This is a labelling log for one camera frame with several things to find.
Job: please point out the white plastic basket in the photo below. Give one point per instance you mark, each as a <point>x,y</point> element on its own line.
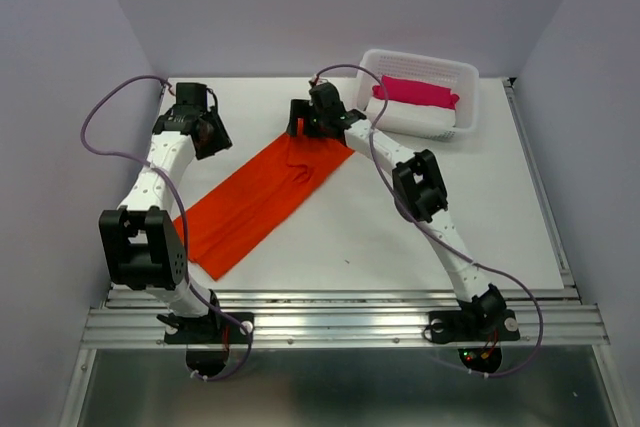
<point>462,78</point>

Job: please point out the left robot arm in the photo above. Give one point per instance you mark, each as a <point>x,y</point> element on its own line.
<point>143,249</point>

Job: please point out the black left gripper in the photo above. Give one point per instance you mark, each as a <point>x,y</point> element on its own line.
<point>222,139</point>

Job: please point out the pink rolled t shirt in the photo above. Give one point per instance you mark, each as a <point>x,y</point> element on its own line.
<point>415,92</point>

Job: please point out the orange t shirt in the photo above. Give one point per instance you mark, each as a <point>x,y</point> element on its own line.
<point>232,219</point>

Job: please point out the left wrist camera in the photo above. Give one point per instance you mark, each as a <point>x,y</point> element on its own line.
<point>195,94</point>

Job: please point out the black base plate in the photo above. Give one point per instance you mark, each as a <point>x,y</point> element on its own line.
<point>461,326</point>
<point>235,329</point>

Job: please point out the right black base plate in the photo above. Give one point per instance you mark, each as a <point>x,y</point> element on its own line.
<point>461,326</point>

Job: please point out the white rolled t shirt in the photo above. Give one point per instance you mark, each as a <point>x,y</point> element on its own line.
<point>405,117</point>

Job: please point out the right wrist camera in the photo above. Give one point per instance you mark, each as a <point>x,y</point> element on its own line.
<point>325,99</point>

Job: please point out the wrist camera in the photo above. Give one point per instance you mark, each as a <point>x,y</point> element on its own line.
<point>195,94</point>
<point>325,99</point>

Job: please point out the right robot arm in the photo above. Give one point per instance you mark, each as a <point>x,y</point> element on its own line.
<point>420,196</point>

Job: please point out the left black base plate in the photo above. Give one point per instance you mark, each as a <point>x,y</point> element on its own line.
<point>235,329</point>

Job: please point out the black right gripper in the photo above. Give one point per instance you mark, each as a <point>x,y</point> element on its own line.
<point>299,109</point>

